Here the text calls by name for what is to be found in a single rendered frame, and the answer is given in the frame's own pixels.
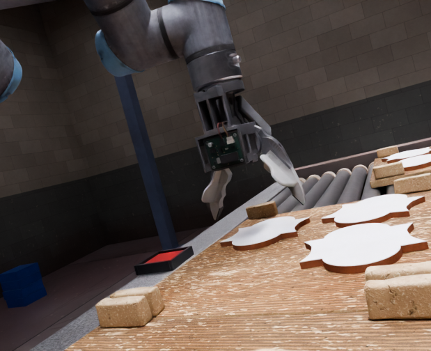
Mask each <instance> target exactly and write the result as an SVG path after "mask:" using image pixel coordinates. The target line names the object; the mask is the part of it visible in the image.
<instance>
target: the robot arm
mask: <svg viewBox="0 0 431 351"><path fill-rule="evenodd" d="M49 1H57V0H0V10H3V9H7V8H15V7H20V6H27V5H32V4H37V3H44V2H49ZM84 2H85V4H86V5H87V7H88V9H89V10H90V12H91V14H92V15H93V17H94V18H95V21H96V22H97V23H98V25H99V27H100V28H101V30H99V31H98V32H97V33H96V35H95V47H96V50H97V53H98V54H99V56H100V59H101V62H102V64H103V66H104V67H105V68H106V69H107V71H108V72H109V73H111V74H112V75H114V76H116V77H122V76H125V75H130V74H132V73H135V72H137V73H138V72H143V71H144V70H146V69H148V68H152V67H155V66H157V65H161V64H163V63H167V62H169V61H173V60H176V59H178V58H181V57H183V56H184V57H185V61H186V64H187V68H188V71H189V76H190V79H191V83H192V86H193V89H194V91H195V92H197V93H194V98H195V101H196V106H197V108H198V113H199V116H200V119H201V123H202V126H203V130H204V135H203V136H199V137H196V138H195V140H196V145H197V147H198V151H199V155H200V157H201V161H202V165H203V169H204V172H205V173H206V172H208V171H209V172H210V177H211V179H210V184H209V185H208V186H207V187H206V188H205V190H204V191H203V194H202V197H201V200H202V202H204V203H210V209H211V212H212V216H213V218H214V220H218V218H219V216H220V214H221V212H222V210H223V208H224V207H223V199H224V197H225V195H226V185H227V184H228V183H229V182H230V180H231V178H232V172H231V171H230V169H229V168H230V167H234V166H239V165H243V164H249V163H252V162H256V161H258V156H259V155H260V154H261V153H263V155H261V156H260V158H261V160H262V161H263V162H264V168H265V169H266V170H267V171H268V172H269V173H271V174H272V177H273V179H275V181H277V183H279V184H280V185H282V186H286V187H288V188H289V189H290V191H291V192H292V195H293V196H294V197H295V198H296V199H297V200H298V201H299V202H300V203H301V204H302V205H304V204H305V203H306V199H305V195H304V190H303V187H302V185H301V183H300V180H299V178H298V175H297V173H296V171H295V169H294V168H293V165H292V162H291V161H290V158H289V157H288V154H287V153H286V151H285V149H284V147H283V146H282V145H281V144H280V143H279V142H278V141H277V140H276V139H275V138H274V137H272V136H271V127H270V126H269V125H268V124H267V123H266V122H265V121H264V120H263V119H262V117H261V116H260V115H259V114H258V113H257V112H256V111H255V110H254V109H253V108H252V106H251V105H250V104H249V103H248V102H247V101H246V100H245V99H244V98H243V97H242V96H241V95H238V96H236V97H235V94H237V93H240V92H242V91H244V90H245V88H244V83H243V81H242V80H240V79H241V78H242V72H241V69H240V65H239V62H241V57H240V56H237V54H236V51H235V46H234V42H233V38H232V35H231V32H230V27H229V24H228V20H227V17H226V7H225V5H224V4H223V1H222V0H168V5H166V6H163V7H161V8H158V9H155V10H150V9H149V7H148V4H147V2H146V0H84ZM21 79H22V67H21V65H20V64H19V62H18V60H17V59H16V58H15V56H14V54H13V53H12V51H11V50H10V49H9V48H8V47H7V46H5V45H4V44H3V42H2V41H1V40H0V103H2V102H3V101H4V100H6V99H7V98H8V96H9V95H10V94H13V93H14V92H15V90H16V89H17V87H18V86H19V83H20V82H21ZM201 146H204V148H205V152H206V155H207V159H208V164H205V160H204V158H203V154H202V150H201Z"/></svg>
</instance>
